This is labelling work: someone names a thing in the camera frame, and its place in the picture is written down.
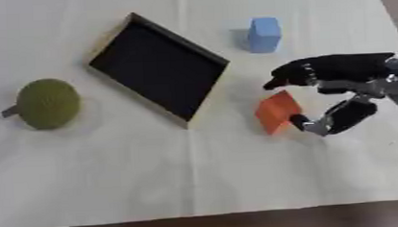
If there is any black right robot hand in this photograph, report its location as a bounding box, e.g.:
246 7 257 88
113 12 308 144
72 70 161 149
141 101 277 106
261 51 398 139

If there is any orange block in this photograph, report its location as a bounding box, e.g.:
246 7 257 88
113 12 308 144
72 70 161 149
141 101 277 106
253 88 307 137

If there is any cardboard box with black inside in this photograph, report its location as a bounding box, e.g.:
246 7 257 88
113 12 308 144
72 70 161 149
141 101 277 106
83 8 236 134

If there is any light blue block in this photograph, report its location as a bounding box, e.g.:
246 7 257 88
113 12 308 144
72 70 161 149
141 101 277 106
245 15 284 55

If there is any green toy fruit with stem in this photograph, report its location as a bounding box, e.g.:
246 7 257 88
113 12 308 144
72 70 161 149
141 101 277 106
0 76 85 133

